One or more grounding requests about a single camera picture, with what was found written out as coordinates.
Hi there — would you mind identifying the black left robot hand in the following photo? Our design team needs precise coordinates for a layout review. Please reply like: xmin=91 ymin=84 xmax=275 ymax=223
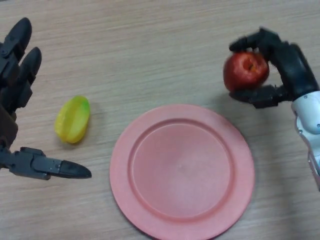
xmin=0 ymin=17 xmax=93 ymax=181

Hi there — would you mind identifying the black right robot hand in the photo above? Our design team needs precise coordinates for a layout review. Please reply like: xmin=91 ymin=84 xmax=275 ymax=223
xmin=228 ymin=27 xmax=320 ymax=110

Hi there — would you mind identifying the red apple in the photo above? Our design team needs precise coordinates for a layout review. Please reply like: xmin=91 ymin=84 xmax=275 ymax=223
xmin=223 ymin=50 xmax=271 ymax=93

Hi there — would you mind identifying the pink round plate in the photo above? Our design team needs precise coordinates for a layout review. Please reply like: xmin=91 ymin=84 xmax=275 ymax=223
xmin=109 ymin=104 xmax=256 ymax=240

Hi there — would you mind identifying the yellow green starfruit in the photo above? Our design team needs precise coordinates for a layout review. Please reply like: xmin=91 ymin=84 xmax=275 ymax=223
xmin=54 ymin=95 xmax=91 ymax=145

